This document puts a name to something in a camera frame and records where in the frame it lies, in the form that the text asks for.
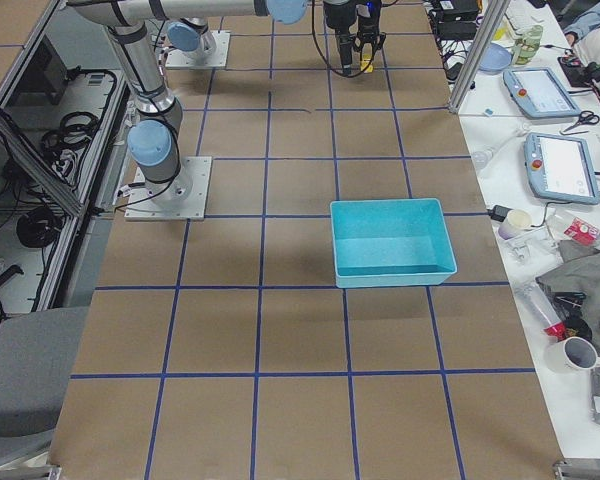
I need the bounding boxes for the black coiled cables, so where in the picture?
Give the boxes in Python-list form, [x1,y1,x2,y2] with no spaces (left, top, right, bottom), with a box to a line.
[15,204,56,250]

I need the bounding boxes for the black handled scissors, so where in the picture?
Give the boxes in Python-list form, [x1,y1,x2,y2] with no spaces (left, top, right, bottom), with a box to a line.
[560,110,600,135]

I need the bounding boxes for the upper teach pendant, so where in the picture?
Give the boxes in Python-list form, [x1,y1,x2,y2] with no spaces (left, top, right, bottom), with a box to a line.
[502,67,581,119]

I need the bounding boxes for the grey chair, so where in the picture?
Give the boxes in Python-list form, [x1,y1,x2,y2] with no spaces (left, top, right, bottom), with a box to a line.
[0,307,88,466]

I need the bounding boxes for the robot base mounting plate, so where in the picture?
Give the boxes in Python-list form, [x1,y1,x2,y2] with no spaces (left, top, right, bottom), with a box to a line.
[124,156,212,221]

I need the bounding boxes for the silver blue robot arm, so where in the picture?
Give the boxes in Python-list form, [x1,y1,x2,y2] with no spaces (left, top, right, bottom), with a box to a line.
[67,1,386,132]

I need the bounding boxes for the cream purple cup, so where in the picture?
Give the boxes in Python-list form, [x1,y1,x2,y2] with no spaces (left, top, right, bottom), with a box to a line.
[497,209,532,240]

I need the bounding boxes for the green glass jar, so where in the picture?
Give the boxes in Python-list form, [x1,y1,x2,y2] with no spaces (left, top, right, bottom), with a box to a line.
[511,25,544,66]

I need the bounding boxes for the turquoise plastic bin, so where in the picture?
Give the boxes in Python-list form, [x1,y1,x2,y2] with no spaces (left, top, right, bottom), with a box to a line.
[330,198,457,289]

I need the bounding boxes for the yellow beetle toy car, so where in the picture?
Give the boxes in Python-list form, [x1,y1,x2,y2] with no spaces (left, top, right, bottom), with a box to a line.
[360,55,374,74]

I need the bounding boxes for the white mug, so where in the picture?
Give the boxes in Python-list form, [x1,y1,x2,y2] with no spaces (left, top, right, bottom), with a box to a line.
[544,337,600,373]

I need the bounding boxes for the light blue bowl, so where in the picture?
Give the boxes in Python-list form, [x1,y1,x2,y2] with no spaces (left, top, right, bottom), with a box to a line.
[478,43,512,74]

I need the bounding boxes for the grey cloth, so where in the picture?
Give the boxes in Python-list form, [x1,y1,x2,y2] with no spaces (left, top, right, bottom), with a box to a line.
[535,239,600,359]

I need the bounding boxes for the clear plastic bottle red label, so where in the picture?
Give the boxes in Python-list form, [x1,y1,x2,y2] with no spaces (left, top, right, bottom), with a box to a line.
[547,209,600,250]

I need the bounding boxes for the aluminium frame post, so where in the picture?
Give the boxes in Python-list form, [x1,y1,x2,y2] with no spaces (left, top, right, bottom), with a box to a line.
[448,0,510,114]

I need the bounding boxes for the lower teach pendant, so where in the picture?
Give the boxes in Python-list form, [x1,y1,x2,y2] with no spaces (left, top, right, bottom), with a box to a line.
[523,133,600,205]

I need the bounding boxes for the teach pendant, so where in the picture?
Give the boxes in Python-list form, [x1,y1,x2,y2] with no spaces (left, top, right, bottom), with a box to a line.
[502,67,581,119]
[523,133,600,205]

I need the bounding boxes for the clear tube red cap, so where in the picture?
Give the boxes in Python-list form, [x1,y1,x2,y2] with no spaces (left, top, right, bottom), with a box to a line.
[514,281,567,341]

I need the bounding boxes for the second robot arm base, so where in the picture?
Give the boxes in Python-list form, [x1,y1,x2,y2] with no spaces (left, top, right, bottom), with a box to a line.
[164,18,230,70]

